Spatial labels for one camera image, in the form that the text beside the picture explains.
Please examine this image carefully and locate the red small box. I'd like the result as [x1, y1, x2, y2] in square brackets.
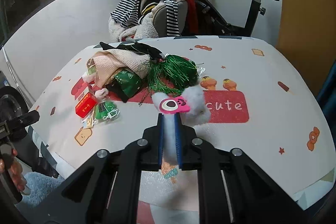
[75, 92, 97, 118]

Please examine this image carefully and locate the printed table mat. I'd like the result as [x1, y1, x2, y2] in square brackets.
[27, 35, 330, 214]

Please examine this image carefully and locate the green plush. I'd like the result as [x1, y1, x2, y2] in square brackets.
[94, 100, 120, 121]

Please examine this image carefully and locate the striped shirt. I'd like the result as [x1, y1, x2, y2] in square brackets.
[110, 0, 182, 37]

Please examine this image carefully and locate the pink white plush keychain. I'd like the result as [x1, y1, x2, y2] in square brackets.
[94, 88, 109, 101]

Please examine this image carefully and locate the chair with clothes pile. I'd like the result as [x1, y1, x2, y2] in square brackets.
[108, 0, 200, 42]

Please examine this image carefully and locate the washing machine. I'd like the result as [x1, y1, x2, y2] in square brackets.
[0, 70, 30, 143]

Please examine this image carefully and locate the beige knit cloth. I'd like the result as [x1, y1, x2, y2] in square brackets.
[92, 49, 150, 88]

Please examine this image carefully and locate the green snack bag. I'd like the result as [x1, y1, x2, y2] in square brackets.
[105, 68, 142, 103]

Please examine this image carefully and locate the white fluff pink bear charm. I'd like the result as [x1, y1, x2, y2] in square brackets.
[151, 85, 211, 165]

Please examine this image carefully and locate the white green paper cup stack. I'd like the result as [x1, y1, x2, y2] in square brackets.
[82, 58, 96, 83]

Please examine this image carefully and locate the green tinsel tassel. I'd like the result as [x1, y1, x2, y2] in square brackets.
[146, 55, 199, 96]

